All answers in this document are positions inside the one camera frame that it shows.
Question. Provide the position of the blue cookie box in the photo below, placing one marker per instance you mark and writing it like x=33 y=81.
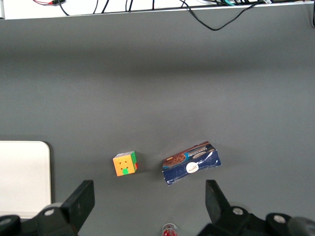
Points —
x=192 y=169

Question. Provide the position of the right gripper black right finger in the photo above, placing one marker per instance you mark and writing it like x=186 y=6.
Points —
x=217 y=204

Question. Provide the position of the cream plastic tray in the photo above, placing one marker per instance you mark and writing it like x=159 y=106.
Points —
x=23 y=177

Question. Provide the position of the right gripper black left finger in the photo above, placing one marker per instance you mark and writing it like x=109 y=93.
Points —
x=78 y=204

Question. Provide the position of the multicoloured puzzle cube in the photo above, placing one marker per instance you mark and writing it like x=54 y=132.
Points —
x=123 y=166

